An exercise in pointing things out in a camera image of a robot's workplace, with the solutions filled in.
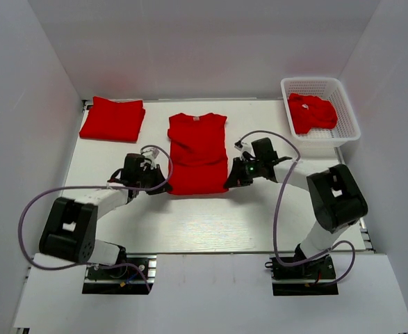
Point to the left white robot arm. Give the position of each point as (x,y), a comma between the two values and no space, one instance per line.
(71,227)

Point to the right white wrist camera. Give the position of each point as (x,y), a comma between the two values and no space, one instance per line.
(244,149)

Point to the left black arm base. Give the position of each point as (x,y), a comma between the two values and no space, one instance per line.
(123,280)

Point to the white plastic basket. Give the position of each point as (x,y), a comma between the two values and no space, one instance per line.
(328,89)

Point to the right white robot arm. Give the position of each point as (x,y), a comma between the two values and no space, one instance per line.
(336,199)

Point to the red t shirt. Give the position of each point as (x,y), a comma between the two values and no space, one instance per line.
(113,121)
(198,153)
(309,112)

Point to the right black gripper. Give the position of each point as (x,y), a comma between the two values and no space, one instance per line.
(237,177)

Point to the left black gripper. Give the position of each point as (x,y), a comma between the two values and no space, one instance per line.
(158,174)

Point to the folded red t shirt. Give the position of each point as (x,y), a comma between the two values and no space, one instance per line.
(113,121)

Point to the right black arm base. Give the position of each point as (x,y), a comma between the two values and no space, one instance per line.
(311,279)

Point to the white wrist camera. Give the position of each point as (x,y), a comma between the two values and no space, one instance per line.
(244,149)
(150,154)

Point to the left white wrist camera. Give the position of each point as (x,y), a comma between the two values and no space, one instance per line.
(150,154)

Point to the red t shirt in basket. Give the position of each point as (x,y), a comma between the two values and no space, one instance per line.
(309,112)

